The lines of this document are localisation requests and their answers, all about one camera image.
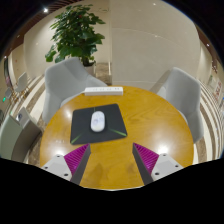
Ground white cartoon-print computer mouse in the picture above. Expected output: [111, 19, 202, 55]
[90, 110, 106, 133]

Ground light grey shell chair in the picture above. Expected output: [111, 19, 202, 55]
[42, 56, 108, 125]
[149, 66, 205, 144]

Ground black mouse pad green lines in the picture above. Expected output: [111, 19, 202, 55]
[69, 103, 128, 146]

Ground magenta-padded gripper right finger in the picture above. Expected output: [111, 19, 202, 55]
[131, 142, 184, 186]

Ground large green leafy plant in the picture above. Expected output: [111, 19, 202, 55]
[44, 3, 106, 67]

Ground white plant pot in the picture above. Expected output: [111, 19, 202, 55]
[83, 63, 97, 76]

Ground white power strip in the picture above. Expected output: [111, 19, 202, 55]
[83, 86, 124, 97]

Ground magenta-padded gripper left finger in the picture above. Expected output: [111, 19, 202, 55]
[41, 143, 92, 186]

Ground group of far chairs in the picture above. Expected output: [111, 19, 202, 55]
[3, 71, 29, 101]

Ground grey-green chair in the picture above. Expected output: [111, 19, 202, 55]
[0, 106, 43, 164]

